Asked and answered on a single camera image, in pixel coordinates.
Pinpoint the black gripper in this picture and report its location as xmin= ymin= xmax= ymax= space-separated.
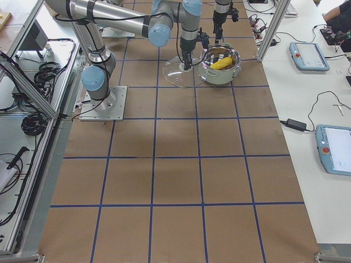
xmin=213 ymin=11 xmax=227 ymax=43
xmin=180 ymin=37 xmax=197 ymax=70

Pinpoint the glass pot lid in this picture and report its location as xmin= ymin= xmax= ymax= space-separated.
xmin=162 ymin=56 xmax=203 ymax=88

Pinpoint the yellow corn cob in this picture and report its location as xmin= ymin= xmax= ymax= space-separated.
xmin=210 ymin=57 xmax=233 ymax=70

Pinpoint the pale green cooking pot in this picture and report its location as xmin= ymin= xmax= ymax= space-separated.
xmin=199 ymin=43 xmax=241 ymax=85

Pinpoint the far blue teach pendant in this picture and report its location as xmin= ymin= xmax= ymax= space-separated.
xmin=289 ymin=42 xmax=330 ymax=72

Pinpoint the blue teach pendant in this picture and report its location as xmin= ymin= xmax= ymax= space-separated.
xmin=289 ymin=42 xmax=330 ymax=72
xmin=315 ymin=125 xmax=350 ymax=176

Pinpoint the black power adapter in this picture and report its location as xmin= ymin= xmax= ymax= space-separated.
xmin=280 ymin=118 xmax=307 ymax=132

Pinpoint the near blue teach pendant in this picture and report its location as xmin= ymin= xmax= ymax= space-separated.
xmin=315 ymin=125 xmax=350 ymax=176

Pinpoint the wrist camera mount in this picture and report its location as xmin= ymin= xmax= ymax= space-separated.
xmin=230 ymin=8 xmax=239 ymax=22
xmin=197 ymin=27 xmax=210 ymax=49

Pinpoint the aluminium frame post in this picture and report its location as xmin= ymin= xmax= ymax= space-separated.
xmin=257 ymin=0 xmax=290 ymax=62

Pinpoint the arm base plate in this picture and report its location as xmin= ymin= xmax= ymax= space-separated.
xmin=102 ymin=27 xmax=135 ymax=38
xmin=79 ymin=86 xmax=128 ymax=121

